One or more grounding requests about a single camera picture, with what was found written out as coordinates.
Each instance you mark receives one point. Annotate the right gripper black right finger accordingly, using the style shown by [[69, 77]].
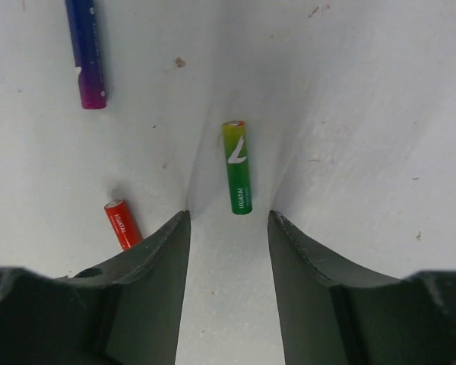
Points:
[[334, 311]]

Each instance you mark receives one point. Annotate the red battery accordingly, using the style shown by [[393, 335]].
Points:
[[123, 223]]

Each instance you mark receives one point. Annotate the blue battery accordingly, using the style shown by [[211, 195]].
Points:
[[82, 22]]

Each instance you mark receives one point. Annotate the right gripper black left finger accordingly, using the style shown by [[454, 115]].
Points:
[[125, 310]]

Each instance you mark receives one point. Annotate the green battery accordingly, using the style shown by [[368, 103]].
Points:
[[237, 166]]

